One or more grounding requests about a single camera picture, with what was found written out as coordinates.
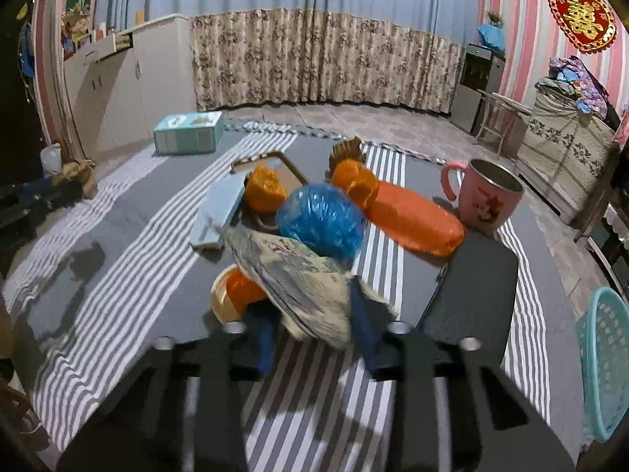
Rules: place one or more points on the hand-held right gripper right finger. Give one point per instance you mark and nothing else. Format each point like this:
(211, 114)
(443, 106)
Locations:
(364, 332)

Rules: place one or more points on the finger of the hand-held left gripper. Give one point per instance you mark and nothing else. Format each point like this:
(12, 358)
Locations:
(44, 188)

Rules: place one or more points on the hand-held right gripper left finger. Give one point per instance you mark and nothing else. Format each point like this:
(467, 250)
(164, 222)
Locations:
(265, 349)

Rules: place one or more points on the brown paper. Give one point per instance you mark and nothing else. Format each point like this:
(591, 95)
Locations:
(78, 177)

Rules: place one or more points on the grey paper wrapper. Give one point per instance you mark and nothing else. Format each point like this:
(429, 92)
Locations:
(295, 280)

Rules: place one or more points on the domed orange peel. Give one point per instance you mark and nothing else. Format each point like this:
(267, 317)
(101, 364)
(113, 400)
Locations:
(265, 189)

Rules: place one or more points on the teal plastic basket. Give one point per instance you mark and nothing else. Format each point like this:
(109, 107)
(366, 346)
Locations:
(604, 368)

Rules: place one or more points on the white plastic bag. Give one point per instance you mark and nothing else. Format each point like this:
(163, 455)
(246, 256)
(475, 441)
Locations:
(50, 158)

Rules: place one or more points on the grey white striped blanket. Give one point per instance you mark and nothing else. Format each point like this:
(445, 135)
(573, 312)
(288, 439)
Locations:
(123, 265)

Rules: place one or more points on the orange plastic bag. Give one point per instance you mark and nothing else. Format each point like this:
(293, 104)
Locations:
(417, 221)

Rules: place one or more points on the white cabinet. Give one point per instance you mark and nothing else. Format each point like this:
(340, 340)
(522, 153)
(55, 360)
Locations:
(118, 88)

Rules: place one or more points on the blue plastic bag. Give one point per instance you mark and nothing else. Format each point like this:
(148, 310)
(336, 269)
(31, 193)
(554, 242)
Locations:
(319, 216)

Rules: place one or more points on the flat light blue box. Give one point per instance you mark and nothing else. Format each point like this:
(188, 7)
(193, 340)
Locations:
(218, 216)

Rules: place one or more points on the torn orange peel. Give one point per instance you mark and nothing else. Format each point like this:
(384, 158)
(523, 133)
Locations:
(355, 183)

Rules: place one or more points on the light blue tissue box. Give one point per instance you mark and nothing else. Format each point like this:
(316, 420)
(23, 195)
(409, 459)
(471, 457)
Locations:
(186, 133)

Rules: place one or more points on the pink cartoon cup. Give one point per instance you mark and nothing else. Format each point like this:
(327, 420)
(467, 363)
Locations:
(484, 201)

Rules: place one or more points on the brown phone case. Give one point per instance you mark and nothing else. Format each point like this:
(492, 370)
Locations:
(291, 167)

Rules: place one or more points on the small folding stool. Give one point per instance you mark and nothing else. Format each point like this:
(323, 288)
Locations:
(499, 118)

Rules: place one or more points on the grey water dispenser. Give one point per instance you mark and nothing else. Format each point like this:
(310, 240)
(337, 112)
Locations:
(474, 93)

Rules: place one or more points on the furniture under floral cloth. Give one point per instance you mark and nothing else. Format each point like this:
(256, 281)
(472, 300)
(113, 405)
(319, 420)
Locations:
(565, 157)

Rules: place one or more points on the dark wooden furniture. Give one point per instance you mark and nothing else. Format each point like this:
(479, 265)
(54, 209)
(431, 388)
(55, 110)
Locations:
(612, 226)

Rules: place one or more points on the floral beige curtain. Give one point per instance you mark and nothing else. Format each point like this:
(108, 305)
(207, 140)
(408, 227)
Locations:
(319, 64)

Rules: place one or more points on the blue cloth bundle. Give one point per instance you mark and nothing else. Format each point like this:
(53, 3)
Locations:
(491, 37)

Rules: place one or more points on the pile of colourful clothes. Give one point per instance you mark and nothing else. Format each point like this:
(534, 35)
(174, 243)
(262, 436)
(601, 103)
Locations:
(580, 83)

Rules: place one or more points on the colourful wall poster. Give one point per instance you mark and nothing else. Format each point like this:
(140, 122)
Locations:
(81, 0)

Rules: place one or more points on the red gold wall ornament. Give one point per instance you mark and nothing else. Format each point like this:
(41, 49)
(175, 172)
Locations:
(582, 17)

